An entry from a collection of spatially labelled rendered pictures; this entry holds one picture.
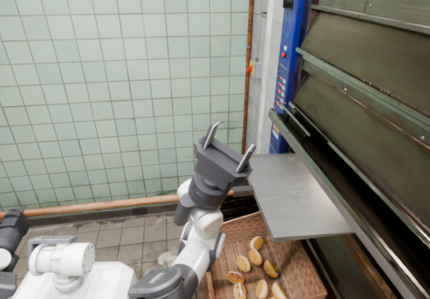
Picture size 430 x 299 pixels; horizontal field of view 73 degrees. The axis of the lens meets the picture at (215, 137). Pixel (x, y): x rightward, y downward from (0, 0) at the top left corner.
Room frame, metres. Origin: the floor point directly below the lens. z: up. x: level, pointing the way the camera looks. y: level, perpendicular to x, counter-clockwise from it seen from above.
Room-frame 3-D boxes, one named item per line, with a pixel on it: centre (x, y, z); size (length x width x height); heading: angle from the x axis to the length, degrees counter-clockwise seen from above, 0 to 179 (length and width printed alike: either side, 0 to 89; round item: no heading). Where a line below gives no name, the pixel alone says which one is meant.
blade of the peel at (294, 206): (1.02, -0.34, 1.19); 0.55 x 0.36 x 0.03; 8
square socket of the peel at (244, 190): (0.99, -0.12, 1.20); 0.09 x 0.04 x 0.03; 98
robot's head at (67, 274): (0.41, 0.32, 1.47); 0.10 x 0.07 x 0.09; 90
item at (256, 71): (1.93, -0.28, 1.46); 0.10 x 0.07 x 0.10; 9
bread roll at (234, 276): (0.99, -0.11, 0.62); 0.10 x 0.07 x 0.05; 68
